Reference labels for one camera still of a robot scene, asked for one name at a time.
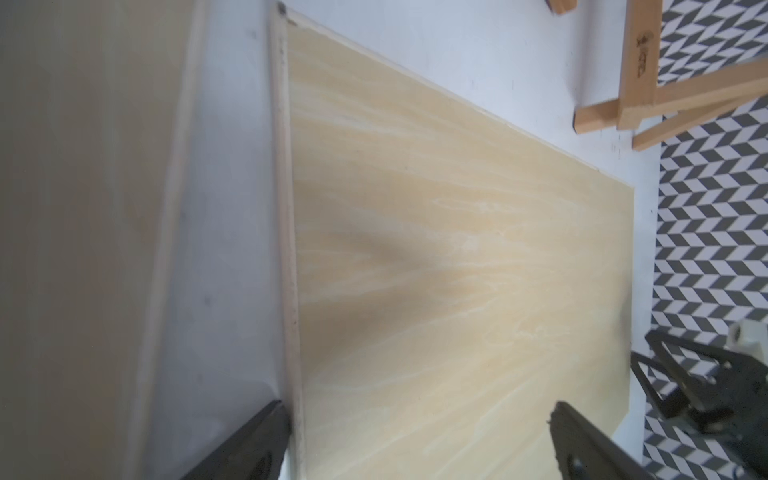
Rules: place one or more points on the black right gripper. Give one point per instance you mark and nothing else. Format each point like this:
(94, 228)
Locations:
(730, 401)

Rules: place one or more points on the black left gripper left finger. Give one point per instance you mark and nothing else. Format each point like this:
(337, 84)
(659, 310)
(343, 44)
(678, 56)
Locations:
(255, 451)

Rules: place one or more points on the plywood board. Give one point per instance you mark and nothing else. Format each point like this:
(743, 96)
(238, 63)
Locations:
(98, 100)
(447, 278)

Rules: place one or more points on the wooden easel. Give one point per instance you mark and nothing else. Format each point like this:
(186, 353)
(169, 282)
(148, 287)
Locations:
(691, 73)

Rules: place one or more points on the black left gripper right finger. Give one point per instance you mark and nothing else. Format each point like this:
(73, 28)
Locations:
(583, 452)

